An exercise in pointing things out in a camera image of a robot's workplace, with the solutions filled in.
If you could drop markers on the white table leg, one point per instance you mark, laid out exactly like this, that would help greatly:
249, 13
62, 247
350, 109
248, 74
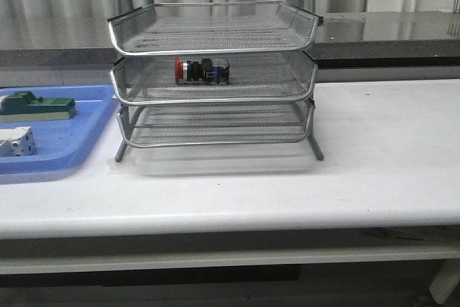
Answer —
445, 281

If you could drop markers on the dark granite counter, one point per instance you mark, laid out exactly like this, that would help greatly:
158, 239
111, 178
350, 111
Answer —
407, 37

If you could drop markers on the silver mesh tray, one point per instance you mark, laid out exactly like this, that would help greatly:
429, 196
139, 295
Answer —
197, 28
253, 77
168, 126

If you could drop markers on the blue plastic tray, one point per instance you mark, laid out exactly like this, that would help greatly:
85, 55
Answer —
64, 144

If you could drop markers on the green terminal block component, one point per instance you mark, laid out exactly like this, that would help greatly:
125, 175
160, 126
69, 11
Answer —
24, 106

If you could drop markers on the red emergency push button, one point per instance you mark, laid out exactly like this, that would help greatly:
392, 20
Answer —
206, 70

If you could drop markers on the white circuit breaker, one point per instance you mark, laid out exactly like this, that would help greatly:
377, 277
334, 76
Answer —
18, 141

